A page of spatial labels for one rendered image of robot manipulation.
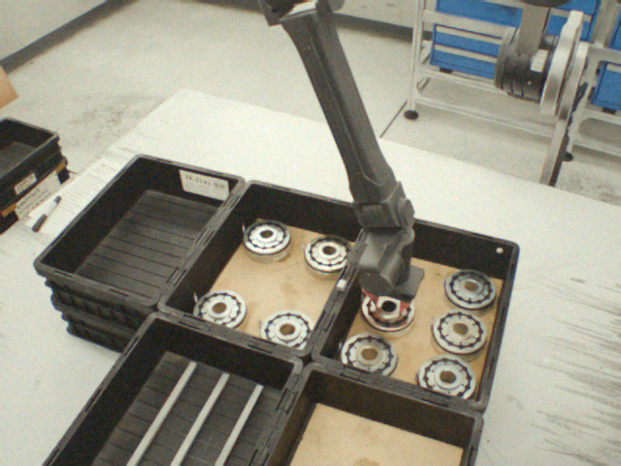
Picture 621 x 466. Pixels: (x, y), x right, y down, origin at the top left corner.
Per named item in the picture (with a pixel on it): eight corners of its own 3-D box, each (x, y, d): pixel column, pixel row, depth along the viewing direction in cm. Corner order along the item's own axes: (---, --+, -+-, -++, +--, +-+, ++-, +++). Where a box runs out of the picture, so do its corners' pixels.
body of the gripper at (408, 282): (413, 302, 106) (417, 275, 100) (359, 284, 109) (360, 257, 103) (424, 275, 110) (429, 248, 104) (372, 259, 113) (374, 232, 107)
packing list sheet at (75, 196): (98, 156, 180) (98, 155, 180) (156, 176, 172) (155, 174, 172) (19, 221, 159) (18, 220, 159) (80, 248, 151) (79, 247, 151)
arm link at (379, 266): (408, 193, 96) (362, 194, 100) (382, 242, 88) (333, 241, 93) (429, 249, 102) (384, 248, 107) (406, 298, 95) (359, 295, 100)
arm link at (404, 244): (419, 223, 101) (387, 213, 102) (406, 251, 96) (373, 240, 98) (415, 250, 106) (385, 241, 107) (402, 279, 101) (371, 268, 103)
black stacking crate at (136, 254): (147, 190, 150) (138, 154, 142) (252, 217, 142) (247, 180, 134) (49, 303, 123) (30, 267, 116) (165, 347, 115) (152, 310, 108)
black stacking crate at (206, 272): (253, 217, 142) (249, 180, 134) (375, 249, 134) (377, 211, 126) (167, 347, 115) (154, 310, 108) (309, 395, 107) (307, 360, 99)
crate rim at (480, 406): (378, 216, 128) (378, 208, 126) (519, 251, 119) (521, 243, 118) (308, 367, 101) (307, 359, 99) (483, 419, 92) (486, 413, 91)
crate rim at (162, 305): (249, 185, 136) (248, 177, 134) (377, 216, 128) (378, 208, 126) (155, 316, 109) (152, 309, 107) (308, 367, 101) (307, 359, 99)
